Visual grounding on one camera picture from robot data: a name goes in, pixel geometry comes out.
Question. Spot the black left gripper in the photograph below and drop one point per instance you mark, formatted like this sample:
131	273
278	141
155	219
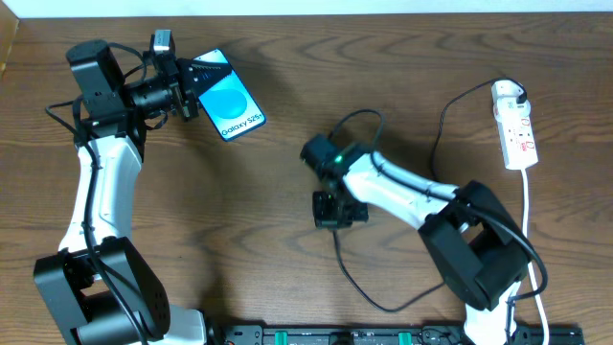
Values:
182	89

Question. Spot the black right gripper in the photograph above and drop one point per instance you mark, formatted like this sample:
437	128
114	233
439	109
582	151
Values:
332	217

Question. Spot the blue Galaxy smartphone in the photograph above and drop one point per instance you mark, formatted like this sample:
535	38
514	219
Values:
231	108

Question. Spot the white power strip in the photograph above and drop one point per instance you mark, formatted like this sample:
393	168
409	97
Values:
517	143

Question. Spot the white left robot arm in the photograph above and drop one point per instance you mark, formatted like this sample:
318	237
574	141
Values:
98	287

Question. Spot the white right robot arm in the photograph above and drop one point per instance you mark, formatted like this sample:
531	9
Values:
478	250

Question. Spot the white charger plug adapter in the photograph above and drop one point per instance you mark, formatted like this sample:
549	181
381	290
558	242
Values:
510	100

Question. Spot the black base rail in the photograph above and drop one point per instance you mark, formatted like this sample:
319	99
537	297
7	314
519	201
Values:
447	334

